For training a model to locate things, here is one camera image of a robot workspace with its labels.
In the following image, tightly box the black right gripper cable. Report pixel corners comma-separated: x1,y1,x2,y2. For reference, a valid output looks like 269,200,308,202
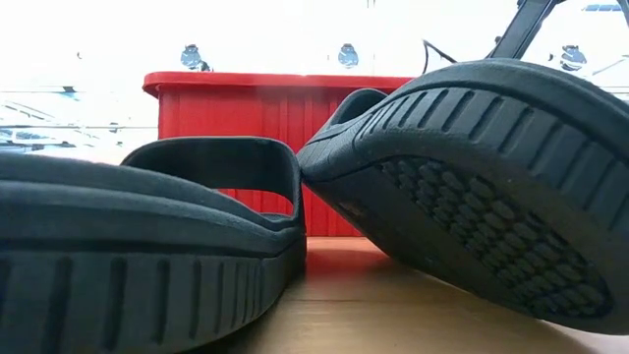
421,38,459,76

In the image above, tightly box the red plastic bin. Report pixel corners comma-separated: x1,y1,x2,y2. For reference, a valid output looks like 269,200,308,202
142,71,417,238

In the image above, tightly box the dark round wall fixture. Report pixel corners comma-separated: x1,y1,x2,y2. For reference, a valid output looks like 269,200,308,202
337,42,360,69
561,44,588,72
180,43,212,73

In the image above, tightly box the black slide sandal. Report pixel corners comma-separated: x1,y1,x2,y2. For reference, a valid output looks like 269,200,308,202
297,57,629,336
0,136,309,354

